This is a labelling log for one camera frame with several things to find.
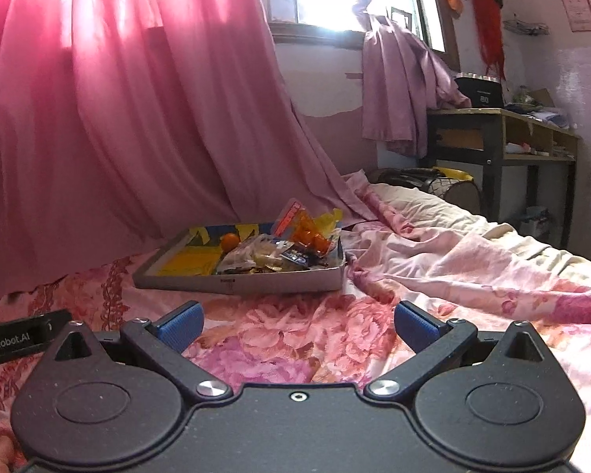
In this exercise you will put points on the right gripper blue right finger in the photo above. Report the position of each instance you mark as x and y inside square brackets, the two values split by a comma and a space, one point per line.
[437, 346]

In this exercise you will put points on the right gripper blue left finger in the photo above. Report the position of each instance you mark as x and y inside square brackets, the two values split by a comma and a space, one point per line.
[158, 346]

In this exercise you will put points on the clear candy bag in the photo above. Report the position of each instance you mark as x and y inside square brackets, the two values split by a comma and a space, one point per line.
[240, 259]

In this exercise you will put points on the small orange fruit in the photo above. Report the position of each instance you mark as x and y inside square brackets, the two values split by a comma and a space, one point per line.
[229, 242]

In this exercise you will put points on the orange snack bag red top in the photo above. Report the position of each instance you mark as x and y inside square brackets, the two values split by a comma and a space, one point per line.
[295, 224]

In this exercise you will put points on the yellow crinkled snack bag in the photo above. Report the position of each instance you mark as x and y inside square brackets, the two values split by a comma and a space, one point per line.
[268, 254]

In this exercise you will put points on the dark blue snack stick pack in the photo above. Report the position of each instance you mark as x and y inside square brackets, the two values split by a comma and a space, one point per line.
[296, 258]

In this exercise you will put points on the pink floral bed sheet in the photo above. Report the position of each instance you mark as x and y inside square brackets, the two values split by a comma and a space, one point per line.
[348, 335]

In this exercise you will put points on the grey tray with corn print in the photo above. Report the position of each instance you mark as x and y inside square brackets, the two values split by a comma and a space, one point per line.
[188, 264]

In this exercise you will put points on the cream pillow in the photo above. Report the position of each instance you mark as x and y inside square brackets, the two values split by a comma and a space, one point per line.
[426, 210]

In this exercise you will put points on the black mesh fan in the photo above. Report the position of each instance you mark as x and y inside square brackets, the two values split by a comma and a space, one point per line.
[451, 185]

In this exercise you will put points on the dark wooden desk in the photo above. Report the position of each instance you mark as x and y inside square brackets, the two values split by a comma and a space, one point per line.
[495, 139]

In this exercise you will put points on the large pink curtain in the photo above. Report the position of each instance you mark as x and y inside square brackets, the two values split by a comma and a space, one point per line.
[124, 121]

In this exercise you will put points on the black box on desk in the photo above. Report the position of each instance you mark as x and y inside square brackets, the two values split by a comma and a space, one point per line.
[482, 91]

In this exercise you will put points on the small mauve curtain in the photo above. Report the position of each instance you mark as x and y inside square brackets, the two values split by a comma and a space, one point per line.
[403, 79]

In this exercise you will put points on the red hanging tassel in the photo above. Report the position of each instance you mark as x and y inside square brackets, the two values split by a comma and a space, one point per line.
[488, 20]

